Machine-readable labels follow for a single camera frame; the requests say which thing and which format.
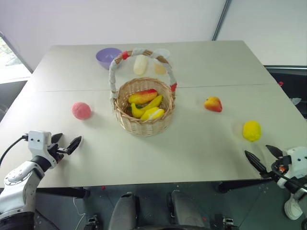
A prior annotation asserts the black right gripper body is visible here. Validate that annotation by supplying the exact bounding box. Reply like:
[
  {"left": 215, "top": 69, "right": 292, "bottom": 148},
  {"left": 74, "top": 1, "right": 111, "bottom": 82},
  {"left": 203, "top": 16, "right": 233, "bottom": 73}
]
[{"left": 271, "top": 155, "right": 292, "bottom": 180}]

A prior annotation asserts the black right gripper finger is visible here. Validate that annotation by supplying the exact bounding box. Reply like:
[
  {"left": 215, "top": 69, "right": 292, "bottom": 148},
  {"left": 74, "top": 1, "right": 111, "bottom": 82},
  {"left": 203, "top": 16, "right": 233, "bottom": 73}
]
[
  {"left": 265, "top": 144, "right": 284, "bottom": 159},
  {"left": 244, "top": 149, "right": 273, "bottom": 179}
]

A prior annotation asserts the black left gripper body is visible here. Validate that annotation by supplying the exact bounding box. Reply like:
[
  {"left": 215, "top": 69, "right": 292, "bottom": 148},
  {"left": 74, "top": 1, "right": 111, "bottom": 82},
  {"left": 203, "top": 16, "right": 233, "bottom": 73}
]
[{"left": 48, "top": 143, "right": 73, "bottom": 165}]

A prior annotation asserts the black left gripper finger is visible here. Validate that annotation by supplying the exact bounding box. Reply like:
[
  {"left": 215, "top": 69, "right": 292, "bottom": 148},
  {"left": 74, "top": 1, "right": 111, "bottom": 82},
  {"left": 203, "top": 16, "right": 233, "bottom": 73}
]
[
  {"left": 50, "top": 133, "right": 64, "bottom": 145},
  {"left": 66, "top": 135, "right": 83, "bottom": 155}
]

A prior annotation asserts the pink round fruit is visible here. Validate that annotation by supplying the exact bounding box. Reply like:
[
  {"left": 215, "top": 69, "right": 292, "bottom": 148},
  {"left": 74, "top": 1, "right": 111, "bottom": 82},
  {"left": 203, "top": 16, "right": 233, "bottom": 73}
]
[{"left": 71, "top": 101, "right": 92, "bottom": 120}]

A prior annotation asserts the yellow and white fruit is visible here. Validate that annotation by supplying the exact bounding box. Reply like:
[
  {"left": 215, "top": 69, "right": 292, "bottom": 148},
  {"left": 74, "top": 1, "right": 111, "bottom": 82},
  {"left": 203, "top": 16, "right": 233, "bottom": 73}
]
[{"left": 140, "top": 107, "right": 165, "bottom": 121}]

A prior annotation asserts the yellow lemon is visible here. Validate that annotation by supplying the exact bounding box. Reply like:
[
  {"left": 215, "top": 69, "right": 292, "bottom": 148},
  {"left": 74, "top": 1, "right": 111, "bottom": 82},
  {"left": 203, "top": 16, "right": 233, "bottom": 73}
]
[{"left": 242, "top": 120, "right": 262, "bottom": 142}]

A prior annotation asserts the black table leg bar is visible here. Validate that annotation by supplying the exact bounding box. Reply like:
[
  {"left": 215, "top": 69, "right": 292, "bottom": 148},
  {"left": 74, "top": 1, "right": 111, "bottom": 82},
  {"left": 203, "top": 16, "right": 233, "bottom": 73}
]
[{"left": 35, "top": 187, "right": 91, "bottom": 199}]

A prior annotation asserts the black furniture beside table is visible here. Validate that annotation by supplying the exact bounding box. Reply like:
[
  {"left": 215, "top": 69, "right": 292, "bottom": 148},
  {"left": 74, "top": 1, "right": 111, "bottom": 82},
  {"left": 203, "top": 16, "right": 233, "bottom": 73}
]
[{"left": 263, "top": 65, "right": 307, "bottom": 119}]

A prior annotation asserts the red orange peach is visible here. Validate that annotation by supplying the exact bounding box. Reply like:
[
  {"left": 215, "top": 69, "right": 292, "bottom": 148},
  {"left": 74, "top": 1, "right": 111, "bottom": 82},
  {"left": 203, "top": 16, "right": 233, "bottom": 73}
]
[{"left": 203, "top": 96, "right": 223, "bottom": 113}]

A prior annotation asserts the yellow banana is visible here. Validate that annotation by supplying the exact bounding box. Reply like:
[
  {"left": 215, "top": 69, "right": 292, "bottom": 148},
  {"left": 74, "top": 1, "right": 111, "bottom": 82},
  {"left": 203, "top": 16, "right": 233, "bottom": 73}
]
[{"left": 130, "top": 94, "right": 164, "bottom": 119}]

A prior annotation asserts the dark rounded grey shape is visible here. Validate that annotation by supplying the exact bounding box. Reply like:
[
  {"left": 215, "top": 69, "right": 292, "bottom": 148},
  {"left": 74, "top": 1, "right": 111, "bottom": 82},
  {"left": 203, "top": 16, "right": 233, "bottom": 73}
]
[
  {"left": 167, "top": 190, "right": 207, "bottom": 230},
  {"left": 107, "top": 192, "right": 141, "bottom": 230}
]

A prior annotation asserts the red yellow mango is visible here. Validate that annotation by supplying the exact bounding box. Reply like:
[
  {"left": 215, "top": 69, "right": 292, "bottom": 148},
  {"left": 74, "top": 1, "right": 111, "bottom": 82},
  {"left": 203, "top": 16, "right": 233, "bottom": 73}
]
[{"left": 128, "top": 89, "right": 158, "bottom": 104}]

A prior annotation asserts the purple plastic bowl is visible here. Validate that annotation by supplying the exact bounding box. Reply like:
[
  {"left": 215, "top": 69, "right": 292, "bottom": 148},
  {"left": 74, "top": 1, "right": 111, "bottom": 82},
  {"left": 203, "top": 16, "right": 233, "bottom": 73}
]
[{"left": 95, "top": 47, "right": 123, "bottom": 70}]

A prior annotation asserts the cream white cylinder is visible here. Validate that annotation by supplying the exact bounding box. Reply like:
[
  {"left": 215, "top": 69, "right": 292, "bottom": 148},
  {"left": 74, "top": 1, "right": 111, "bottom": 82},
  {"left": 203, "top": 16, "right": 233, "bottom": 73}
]
[{"left": 133, "top": 55, "right": 148, "bottom": 76}]

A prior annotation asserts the clear cup with orange content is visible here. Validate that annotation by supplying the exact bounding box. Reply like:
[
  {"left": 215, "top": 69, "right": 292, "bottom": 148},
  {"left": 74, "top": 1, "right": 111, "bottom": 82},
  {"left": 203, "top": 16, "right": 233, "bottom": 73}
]
[{"left": 153, "top": 48, "right": 171, "bottom": 75}]

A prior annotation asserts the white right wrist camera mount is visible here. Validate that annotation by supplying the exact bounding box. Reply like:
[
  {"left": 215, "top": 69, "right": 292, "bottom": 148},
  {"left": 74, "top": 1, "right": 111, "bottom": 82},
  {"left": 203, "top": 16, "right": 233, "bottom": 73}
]
[{"left": 284, "top": 146, "right": 307, "bottom": 179}]

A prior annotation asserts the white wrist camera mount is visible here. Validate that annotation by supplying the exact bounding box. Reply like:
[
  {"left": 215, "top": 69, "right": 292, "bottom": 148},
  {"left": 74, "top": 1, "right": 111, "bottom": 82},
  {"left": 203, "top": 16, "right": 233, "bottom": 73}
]
[
  {"left": 284, "top": 146, "right": 307, "bottom": 179},
  {"left": 27, "top": 130, "right": 52, "bottom": 158}
]

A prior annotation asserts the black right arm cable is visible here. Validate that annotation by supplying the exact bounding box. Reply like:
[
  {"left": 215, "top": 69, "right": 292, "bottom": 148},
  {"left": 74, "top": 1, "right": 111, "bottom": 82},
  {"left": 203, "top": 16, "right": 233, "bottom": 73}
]
[{"left": 272, "top": 165, "right": 307, "bottom": 193}]

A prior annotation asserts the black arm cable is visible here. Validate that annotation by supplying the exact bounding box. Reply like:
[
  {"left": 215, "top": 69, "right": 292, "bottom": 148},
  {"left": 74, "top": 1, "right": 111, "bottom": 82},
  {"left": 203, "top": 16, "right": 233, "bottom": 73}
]
[
  {"left": 272, "top": 165, "right": 307, "bottom": 193},
  {"left": 0, "top": 135, "right": 30, "bottom": 166}
]

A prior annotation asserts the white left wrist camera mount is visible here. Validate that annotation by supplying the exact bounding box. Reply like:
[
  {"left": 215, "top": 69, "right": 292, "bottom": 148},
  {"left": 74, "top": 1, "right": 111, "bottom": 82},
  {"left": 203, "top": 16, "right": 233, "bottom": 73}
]
[{"left": 27, "top": 130, "right": 52, "bottom": 158}]

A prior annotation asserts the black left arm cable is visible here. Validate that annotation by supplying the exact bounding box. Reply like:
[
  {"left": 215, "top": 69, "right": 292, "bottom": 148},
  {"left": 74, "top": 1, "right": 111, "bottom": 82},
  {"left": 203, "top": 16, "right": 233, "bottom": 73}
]
[{"left": 0, "top": 135, "right": 30, "bottom": 166}]

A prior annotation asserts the thin white floor cable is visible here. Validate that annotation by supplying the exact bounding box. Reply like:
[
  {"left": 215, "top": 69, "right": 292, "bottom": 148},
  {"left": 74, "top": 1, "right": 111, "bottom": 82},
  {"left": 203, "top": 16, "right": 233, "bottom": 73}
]
[{"left": 72, "top": 197, "right": 86, "bottom": 230}]

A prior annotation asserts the wicker basket with handle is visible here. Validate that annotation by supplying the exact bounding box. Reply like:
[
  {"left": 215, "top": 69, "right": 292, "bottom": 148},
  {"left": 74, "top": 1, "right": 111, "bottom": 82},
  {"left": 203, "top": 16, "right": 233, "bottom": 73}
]
[{"left": 108, "top": 47, "right": 179, "bottom": 138}]

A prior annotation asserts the window with dark frame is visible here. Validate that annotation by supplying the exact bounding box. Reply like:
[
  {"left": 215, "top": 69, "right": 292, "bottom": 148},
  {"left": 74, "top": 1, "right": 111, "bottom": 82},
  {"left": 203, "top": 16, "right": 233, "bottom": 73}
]
[{"left": 0, "top": 31, "right": 34, "bottom": 84}]

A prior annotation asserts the grey metal wall post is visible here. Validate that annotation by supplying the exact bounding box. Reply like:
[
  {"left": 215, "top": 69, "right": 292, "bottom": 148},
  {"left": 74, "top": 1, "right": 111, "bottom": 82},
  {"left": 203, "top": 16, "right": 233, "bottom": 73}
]
[{"left": 212, "top": 0, "right": 234, "bottom": 42}]

